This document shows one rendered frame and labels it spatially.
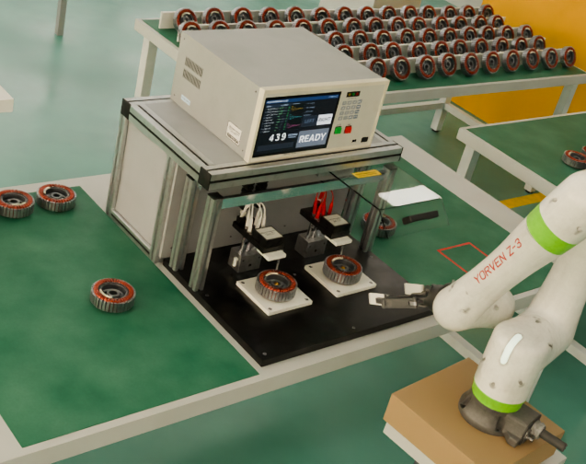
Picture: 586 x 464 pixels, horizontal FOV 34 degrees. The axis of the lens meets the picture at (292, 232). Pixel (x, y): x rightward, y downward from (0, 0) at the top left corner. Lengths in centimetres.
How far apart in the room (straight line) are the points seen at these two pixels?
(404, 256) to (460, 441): 92
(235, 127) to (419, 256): 84
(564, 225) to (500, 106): 441
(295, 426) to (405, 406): 117
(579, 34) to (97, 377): 438
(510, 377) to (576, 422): 176
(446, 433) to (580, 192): 63
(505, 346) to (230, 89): 95
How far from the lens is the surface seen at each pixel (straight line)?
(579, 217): 203
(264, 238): 255
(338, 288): 270
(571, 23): 609
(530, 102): 628
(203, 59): 260
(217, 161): 245
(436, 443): 226
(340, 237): 274
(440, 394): 236
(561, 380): 416
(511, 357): 219
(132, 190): 274
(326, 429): 344
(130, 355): 233
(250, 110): 245
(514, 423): 229
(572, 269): 226
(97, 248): 270
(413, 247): 308
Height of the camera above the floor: 220
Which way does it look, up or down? 29 degrees down
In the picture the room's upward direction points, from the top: 15 degrees clockwise
